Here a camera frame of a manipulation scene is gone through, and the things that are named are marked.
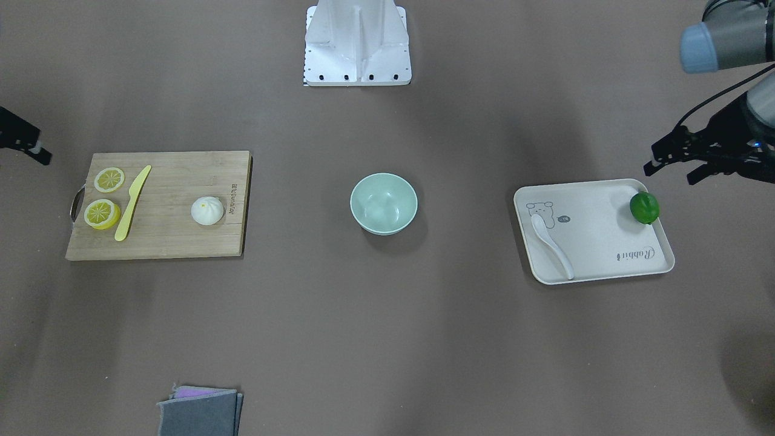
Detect white ceramic spoon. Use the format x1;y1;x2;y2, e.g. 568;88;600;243
530;214;575;280

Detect white steamed bun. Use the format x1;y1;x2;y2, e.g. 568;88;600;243
190;196;225;226

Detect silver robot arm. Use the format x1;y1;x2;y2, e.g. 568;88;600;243
680;1;773;142

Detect mint green bowl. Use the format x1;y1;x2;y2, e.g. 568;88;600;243
349;172;419;236

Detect beige serving tray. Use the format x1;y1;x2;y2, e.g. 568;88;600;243
513;179;675;285

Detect bamboo cutting board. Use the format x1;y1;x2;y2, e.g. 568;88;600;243
65;151;252;260

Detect yellow plastic knife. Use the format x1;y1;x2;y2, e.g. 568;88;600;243
114;165;152;241

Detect green lime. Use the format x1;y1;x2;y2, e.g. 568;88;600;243
629;191;661;225

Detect grey folded cloth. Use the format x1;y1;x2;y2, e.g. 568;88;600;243
157;385;244;435

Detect lemon slice upper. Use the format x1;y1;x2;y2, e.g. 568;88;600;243
93;167;125;193

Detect lemon slice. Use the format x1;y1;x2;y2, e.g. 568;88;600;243
83;199;122;231
93;167;125;193

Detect lemon slice lower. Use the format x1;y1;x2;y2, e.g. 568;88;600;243
83;199;122;231

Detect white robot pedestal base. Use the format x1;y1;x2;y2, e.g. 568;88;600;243
303;1;412;87

